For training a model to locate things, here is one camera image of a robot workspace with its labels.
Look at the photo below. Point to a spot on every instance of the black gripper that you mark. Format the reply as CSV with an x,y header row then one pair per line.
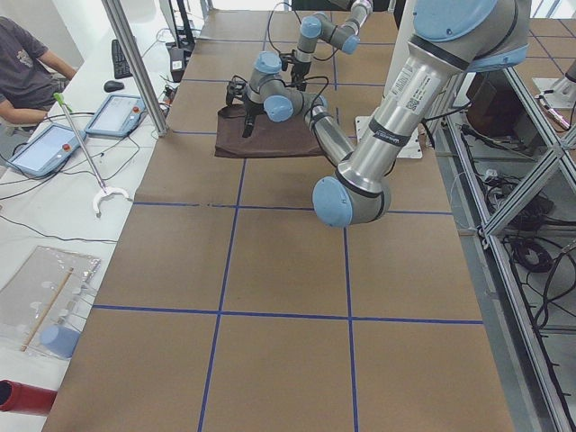
x,y
251,109
297,71

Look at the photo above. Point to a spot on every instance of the blue teach pendant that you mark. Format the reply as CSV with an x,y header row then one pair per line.
x,y
117,117
47,152

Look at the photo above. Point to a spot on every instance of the black box white label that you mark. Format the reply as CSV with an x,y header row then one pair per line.
x,y
177,63

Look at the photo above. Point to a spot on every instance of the black keyboard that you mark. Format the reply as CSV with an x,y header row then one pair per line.
x,y
120,65

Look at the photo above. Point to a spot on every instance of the seated person grey shirt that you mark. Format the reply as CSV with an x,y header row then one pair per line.
x,y
31,74

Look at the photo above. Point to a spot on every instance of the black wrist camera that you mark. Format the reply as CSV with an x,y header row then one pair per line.
x,y
235,90
287,59

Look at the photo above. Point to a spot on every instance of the black computer mouse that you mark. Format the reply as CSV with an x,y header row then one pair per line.
x,y
113,86

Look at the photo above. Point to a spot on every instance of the aluminium frame post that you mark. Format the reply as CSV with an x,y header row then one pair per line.
x,y
122,30

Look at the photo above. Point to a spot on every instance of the far blue teach pendant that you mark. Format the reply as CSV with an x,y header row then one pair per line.
x,y
117,117

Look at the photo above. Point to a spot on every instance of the aluminium truss frame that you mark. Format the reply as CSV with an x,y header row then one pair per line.
x,y
507,148

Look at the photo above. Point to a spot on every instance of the wooden stick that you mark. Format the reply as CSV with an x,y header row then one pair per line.
x,y
44,313

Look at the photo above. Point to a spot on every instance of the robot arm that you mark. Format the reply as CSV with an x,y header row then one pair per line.
x,y
318,27
449,38

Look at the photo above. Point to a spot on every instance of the red cylinder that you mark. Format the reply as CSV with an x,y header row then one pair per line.
x,y
22,398

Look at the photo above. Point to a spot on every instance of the near blue teach pendant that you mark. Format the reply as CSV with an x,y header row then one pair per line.
x,y
47,152

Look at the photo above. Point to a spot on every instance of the white reacher grabber tool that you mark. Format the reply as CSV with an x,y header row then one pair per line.
x,y
105,191

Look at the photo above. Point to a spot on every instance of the blue plastic cup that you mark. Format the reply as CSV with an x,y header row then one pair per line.
x,y
60,340

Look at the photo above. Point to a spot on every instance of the dark brown t-shirt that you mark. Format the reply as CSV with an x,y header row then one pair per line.
x,y
289,139

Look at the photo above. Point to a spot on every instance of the clear plastic tray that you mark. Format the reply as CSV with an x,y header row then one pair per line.
x,y
27,293

